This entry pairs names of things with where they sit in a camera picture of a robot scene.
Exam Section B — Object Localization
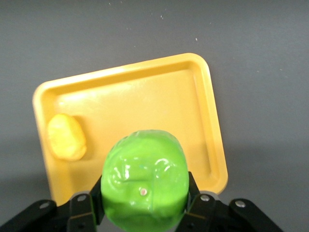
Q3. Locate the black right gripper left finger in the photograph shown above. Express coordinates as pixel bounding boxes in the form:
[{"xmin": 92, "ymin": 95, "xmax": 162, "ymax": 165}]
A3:
[{"xmin": 0, "ymin": 174, "xmax": 107, "ymax": 232}]

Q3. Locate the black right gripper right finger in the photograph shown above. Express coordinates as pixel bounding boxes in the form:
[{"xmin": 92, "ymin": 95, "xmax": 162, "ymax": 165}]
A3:
[{"xmin": 176, "ymin": 170, "xmax": 284, "ymax": 232}]

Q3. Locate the yellow potato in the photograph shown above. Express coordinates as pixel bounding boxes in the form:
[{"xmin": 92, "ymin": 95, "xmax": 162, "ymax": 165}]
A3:
[{"xmin": 47, "ymin": 113, "xmax": 87, "ymax": 162}]

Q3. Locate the green apple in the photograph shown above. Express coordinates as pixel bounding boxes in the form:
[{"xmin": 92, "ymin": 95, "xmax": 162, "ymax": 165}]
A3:
[{"xmin": 100, "ymin": 129, "xmax": 190, "ymax": 232}]

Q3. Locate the yellow plastic tray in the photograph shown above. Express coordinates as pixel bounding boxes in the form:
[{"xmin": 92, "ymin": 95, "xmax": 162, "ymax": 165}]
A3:
[{"xmin": 32, "ymin": 53, "xmax": 229, "ymax": 206}]

